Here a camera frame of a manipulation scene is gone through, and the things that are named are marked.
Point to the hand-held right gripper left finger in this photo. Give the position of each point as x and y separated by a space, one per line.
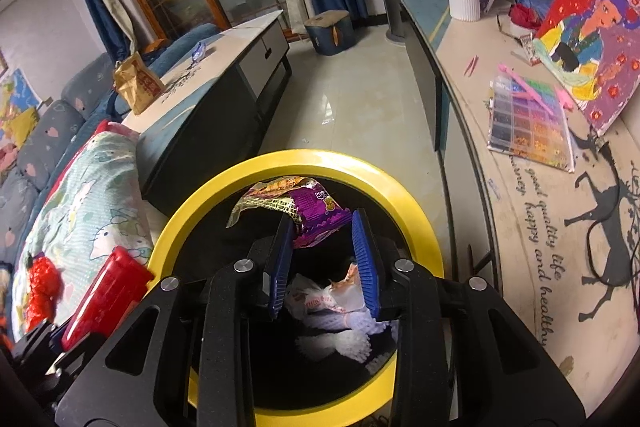
280 267

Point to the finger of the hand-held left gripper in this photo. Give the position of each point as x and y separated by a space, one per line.
70 364
35 339

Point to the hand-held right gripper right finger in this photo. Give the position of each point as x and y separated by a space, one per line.
367 267

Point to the white plastic bag orange print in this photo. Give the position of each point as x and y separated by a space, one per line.
320 302

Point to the purple snack wrapper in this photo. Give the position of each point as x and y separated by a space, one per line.
315 212

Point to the white foam net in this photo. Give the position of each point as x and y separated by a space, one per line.
340 339

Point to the red glossy packet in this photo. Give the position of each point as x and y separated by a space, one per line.
107 292

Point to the yellow round trash bin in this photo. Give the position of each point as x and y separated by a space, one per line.
300 162

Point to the cartoon cat printed blanket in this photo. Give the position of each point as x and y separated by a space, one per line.
85 207

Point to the long television cabinet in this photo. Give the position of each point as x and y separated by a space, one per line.
525 232

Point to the pile of pink clothes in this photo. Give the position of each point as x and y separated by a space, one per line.
6 157

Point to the blue grey fabric sofa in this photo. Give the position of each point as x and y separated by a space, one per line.
45 142

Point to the grey coffee table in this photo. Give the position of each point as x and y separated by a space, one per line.
220 72

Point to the yellow pillow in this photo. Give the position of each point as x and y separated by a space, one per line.
22 127

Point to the clear bead organiser box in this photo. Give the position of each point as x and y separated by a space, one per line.
530 127

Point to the pink tweezers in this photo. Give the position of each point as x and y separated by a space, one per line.
471 64

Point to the blue snack wrapper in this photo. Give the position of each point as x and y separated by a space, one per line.
199 50

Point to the gold paper bag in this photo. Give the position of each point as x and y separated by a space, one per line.
137 84

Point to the small blue stool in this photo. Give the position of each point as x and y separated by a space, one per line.
330 34

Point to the country map poster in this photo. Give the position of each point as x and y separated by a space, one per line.
15 97

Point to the small printed card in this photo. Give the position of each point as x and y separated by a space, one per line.
531 50

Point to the colourful figure painting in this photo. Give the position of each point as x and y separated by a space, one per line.
590 47

